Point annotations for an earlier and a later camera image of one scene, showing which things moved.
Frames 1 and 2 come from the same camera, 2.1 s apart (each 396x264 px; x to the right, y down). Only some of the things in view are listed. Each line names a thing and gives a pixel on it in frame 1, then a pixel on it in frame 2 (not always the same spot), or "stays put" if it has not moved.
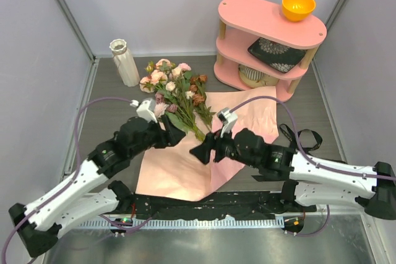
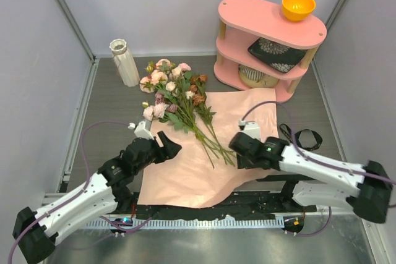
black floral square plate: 281,57 stays put
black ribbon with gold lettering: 290,138 stays put
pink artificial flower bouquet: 179,94 stays put
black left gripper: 173,135 to 168,151
